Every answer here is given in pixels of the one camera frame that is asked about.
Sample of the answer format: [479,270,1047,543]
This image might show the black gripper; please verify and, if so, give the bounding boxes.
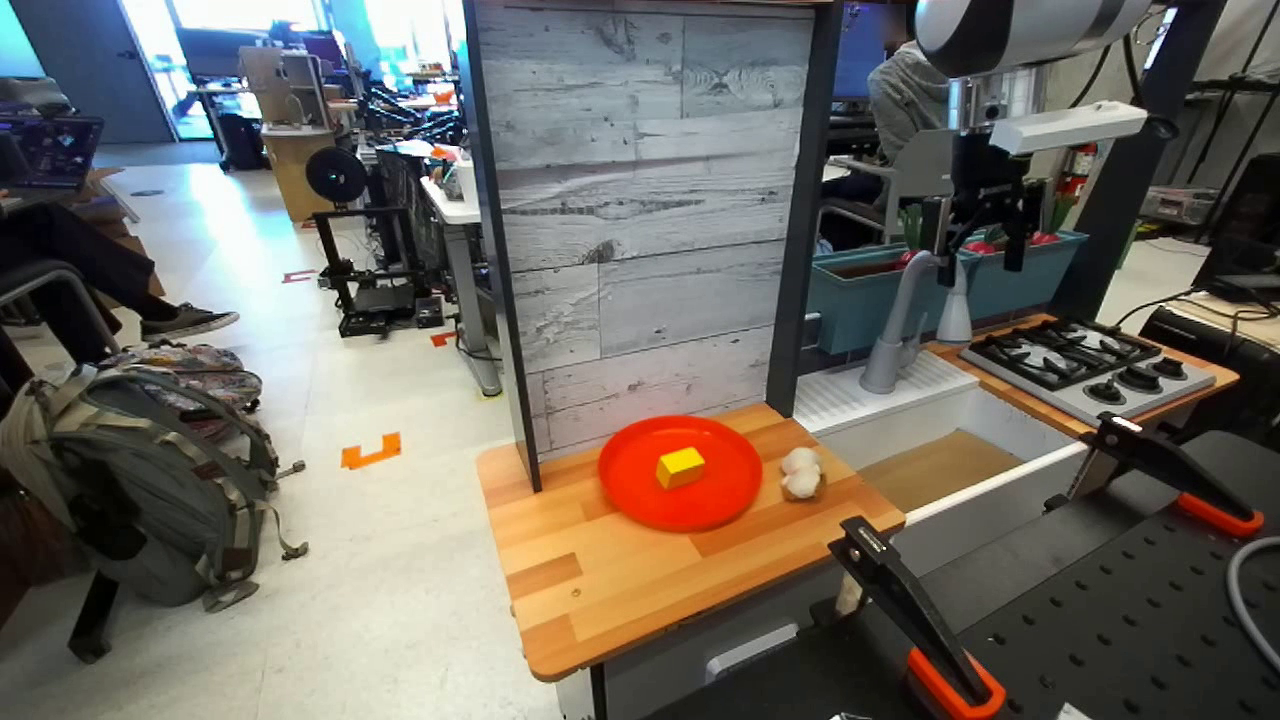
[939,130,1053,293]

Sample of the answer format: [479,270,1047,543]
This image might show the grey kitchen faucet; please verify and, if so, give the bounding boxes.
[855,248,981,400]

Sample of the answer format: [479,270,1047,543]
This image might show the teal planter box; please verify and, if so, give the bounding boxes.
[807,240,943,362]
[960,231,1090,328]

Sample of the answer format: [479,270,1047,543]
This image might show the toy gas stove top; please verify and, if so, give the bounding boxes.
[960,316,1220,417]

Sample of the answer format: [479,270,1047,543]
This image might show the wooden stove surround counter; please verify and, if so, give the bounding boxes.
[926,310,1242,443]

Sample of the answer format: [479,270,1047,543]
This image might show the seated person grey shirt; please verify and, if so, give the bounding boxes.
[862,0,955,174]

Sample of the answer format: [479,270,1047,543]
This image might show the white toy sink basin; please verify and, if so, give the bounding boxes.
[790,354,1090,581]

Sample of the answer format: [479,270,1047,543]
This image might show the white toy garlic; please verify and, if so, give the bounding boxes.
[775,443,828,506]

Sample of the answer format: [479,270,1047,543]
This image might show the grey wood panel board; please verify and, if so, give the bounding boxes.
[471,0,815,466]

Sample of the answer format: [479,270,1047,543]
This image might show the yellow toy butter block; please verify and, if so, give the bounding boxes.
[652,443,712,491]

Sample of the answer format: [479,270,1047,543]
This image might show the black perforated table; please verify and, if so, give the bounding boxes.
[637,426,1280,720]

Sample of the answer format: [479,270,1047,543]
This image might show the orange plastic plate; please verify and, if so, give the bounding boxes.
[594,414,768,536]

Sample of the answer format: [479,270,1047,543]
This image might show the wooden countertop board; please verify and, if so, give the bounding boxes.
[471,400,911,688]

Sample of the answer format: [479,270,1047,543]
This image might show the grey metal workbench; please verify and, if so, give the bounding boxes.
[415,157,508,400]

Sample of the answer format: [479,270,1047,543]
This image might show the wooden cabinet cart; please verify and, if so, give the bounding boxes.
[235,44,335,224]

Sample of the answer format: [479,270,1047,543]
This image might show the grey green backpack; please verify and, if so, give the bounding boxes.
[0,335,313,618]

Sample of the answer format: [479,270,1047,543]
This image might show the seated person dark trousers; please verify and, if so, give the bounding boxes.
[0,185,243,371]

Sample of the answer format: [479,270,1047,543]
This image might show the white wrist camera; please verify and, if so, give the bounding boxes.
[988,99,1150,162]

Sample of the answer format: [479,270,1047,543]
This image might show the black frame post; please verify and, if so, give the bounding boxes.
[764,0,851,417]
[1053,0,1230,326]
[459,0,546,495]

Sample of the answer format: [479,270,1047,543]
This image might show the black clamp orange handle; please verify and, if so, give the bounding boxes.
[828,515,1010,720]
[1062,414,1273,539]

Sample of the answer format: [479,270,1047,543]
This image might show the grey cable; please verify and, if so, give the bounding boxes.
[1225,530,1280,641]

